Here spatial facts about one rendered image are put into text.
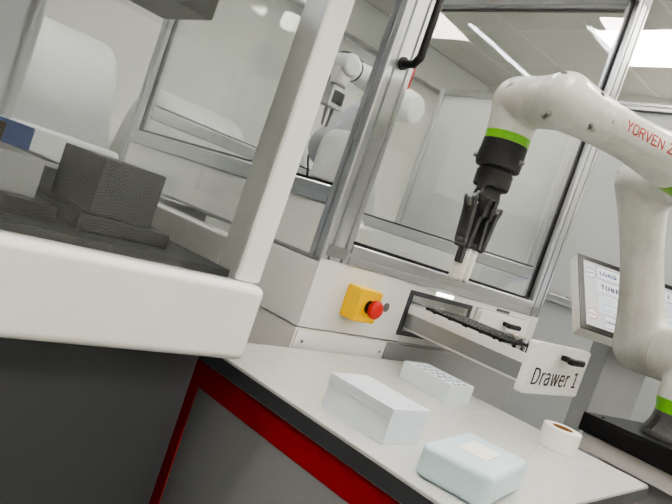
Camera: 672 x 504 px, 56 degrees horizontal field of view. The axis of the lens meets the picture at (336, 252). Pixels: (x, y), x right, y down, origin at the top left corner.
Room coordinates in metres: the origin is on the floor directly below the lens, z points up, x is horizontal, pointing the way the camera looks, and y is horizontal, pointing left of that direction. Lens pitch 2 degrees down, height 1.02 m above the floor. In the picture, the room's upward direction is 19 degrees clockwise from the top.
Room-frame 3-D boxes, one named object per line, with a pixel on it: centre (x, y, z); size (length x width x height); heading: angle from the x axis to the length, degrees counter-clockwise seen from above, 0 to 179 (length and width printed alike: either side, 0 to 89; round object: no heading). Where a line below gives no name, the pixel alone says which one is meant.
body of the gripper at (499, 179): (1.31, -0.25, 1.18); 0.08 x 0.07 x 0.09; 139
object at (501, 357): (1.53, -0.38, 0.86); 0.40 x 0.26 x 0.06; 47
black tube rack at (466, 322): (1.52, -0.39, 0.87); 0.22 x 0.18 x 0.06; 47
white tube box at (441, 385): (1.29, -0.28, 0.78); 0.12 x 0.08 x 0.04; 44
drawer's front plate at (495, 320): (1.83, -0.52, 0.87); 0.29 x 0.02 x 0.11; 137
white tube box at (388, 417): (0.91, -0.13, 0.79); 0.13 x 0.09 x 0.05; 46
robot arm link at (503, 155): (1.31, -0.25, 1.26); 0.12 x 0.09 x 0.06; 49
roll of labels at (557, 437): (1.16, -0.50, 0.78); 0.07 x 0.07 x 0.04
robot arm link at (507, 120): (1.30, -0.26, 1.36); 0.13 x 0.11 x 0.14; 25
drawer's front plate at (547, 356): (1.38, -0.54, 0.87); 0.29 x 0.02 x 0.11; 137
